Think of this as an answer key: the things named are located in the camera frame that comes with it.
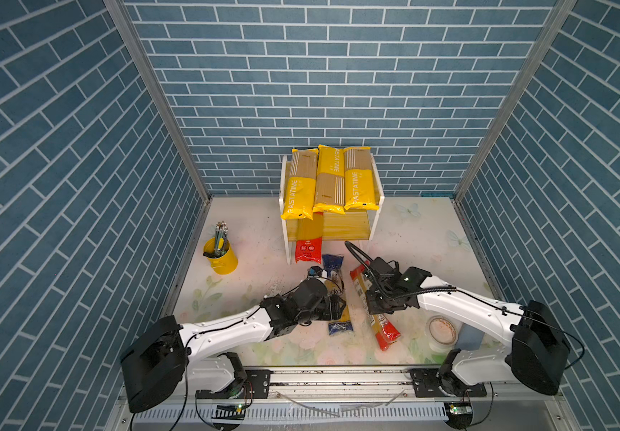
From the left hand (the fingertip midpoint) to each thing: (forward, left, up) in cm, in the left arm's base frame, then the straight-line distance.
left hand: (345, 309), depth 79 cm
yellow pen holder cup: (+18, +41, +1) cm, 44 cm away
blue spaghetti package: (+13, +2, -8) cm, 15 cm away
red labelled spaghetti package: (-6, -12, -1) cm, 13 cm away
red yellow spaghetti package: (+19, +11, +9) cm, 24 cm away
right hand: (+2, -9, -3) cm, 10 cm away
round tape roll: (-4, -31, -9) cm, 33 cm away
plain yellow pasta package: (+28, +5, +25) cm, 38 cm away
